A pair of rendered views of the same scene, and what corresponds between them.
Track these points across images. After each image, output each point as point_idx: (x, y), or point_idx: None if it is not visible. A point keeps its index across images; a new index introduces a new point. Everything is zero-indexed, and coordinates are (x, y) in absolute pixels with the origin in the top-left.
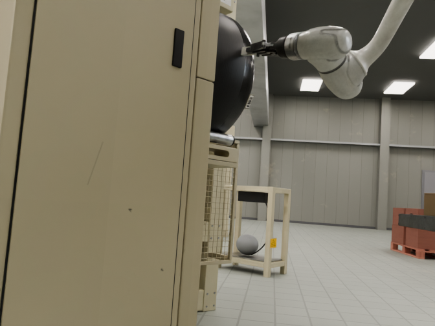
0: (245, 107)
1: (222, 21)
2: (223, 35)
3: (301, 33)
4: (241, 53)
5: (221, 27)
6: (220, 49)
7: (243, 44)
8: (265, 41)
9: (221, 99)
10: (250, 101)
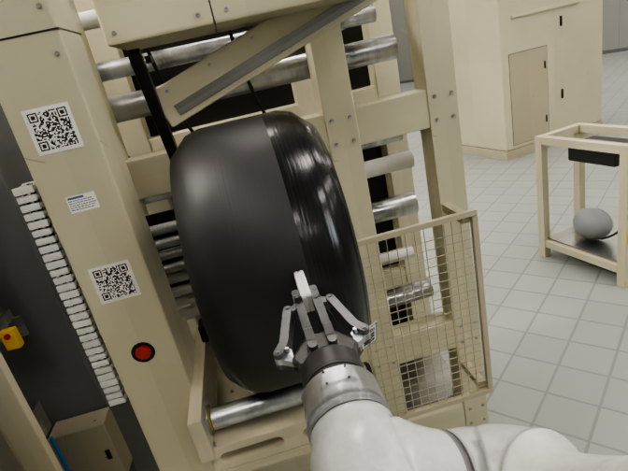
0: (363, 349)
1: (236, 216)
2: (235, 271)
3: (314, 433)
4: (296, 285)
5: (229, 248)
6: (235, 310)
7: (303, 251)
8: (278, 359)
9: (290, 373)
10: (373, 333)
